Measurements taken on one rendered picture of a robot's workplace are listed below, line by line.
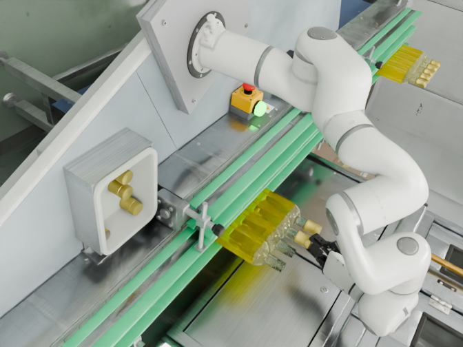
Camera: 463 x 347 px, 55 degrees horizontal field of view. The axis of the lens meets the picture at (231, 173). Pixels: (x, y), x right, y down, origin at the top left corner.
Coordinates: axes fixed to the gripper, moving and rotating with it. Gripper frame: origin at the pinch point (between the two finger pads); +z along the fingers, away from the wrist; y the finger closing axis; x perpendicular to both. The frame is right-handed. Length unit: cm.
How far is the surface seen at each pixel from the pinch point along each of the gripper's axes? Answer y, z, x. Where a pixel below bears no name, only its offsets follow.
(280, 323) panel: -13.2, -7.3, 17.3
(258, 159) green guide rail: 14.1, 24.7, 2.3
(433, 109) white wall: -253, 202, -540
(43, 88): 17, 85, 40
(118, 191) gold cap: 24, 24, 44
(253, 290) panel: -12.7, 4.5, 16.6
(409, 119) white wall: -283, 226, -532
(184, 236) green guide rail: 4.9, 19.0, 30.3
